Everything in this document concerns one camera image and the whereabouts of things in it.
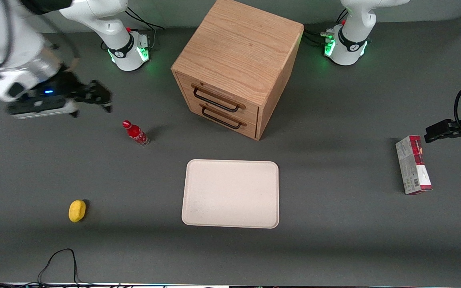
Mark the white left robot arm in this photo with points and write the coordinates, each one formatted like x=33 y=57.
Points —
x=352 y=36

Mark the grey and red carton box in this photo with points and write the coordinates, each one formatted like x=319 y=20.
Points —
x=411 y=166

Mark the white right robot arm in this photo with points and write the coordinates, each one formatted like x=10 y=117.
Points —
x=114 y=24

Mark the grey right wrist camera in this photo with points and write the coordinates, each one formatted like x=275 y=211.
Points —
x=42 y=112

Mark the red soda bottle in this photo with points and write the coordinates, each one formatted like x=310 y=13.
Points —
x=135 y=133

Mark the wooden drawer cabinet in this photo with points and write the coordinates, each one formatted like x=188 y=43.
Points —
x=238 y=48

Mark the beige rectangular tray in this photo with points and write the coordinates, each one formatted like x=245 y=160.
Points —
x=230 y=194

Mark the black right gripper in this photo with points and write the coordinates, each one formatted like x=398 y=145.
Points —
x=65 y=87

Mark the yellow lemon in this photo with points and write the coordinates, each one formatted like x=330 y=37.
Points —
x=77 y=210

